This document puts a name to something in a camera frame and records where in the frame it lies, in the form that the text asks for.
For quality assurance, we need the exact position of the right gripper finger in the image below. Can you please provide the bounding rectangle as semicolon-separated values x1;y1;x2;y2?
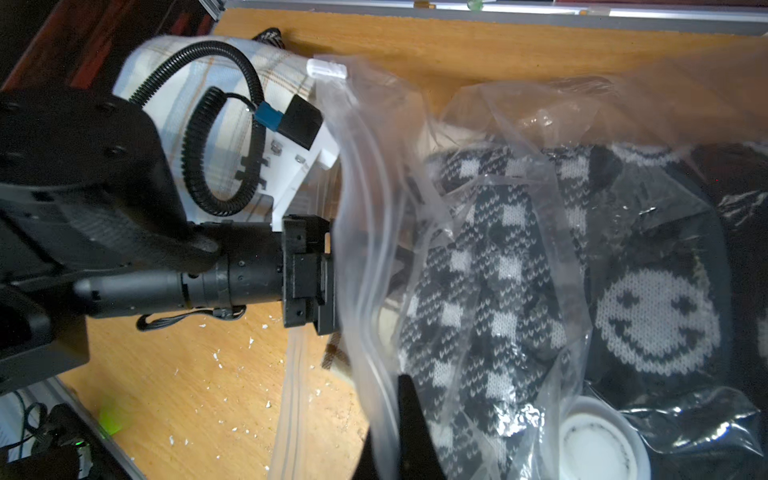
353;373;448;480

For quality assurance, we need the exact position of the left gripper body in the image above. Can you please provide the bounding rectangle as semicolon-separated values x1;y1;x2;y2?
73;215;339;336

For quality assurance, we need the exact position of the white blue plaid scarf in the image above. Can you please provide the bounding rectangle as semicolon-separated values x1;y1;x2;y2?
113;36;338;224

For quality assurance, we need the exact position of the clear plastic vacuum bag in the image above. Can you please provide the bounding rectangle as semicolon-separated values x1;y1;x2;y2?
266;41;768;480

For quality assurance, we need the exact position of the black white chevron scarf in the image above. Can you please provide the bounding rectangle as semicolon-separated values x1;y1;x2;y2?
252;27;286;50

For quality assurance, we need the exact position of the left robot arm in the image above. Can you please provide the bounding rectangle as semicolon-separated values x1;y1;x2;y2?
1;89;340;393

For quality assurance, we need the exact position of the white vacuum bag valve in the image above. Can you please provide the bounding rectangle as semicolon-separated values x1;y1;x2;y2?
559;396;651;480

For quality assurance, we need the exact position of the black white smiley scarf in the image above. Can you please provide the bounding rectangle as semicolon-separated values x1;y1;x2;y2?
397;141;767;479

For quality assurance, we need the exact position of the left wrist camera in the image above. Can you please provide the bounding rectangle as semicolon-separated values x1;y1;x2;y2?
235;95;339;231

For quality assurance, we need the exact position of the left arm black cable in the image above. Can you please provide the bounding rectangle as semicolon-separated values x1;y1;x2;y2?
128;40;268;218

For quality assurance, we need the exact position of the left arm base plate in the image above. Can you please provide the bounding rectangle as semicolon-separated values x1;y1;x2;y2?
1;402;131;480

